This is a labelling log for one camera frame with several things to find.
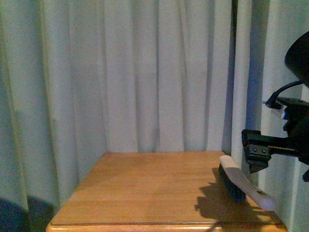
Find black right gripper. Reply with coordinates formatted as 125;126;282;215
241;97;309;173

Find beige hand brush black bristles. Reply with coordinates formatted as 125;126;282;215
219;155;276;211

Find wooden dresser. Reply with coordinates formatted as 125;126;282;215
46;151;287;232

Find light grey curtain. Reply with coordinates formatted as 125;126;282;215
0;0;309;232

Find dark round object bottom left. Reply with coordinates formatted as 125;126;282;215
0;198;30;232

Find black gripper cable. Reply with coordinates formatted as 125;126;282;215
262;80;304;109

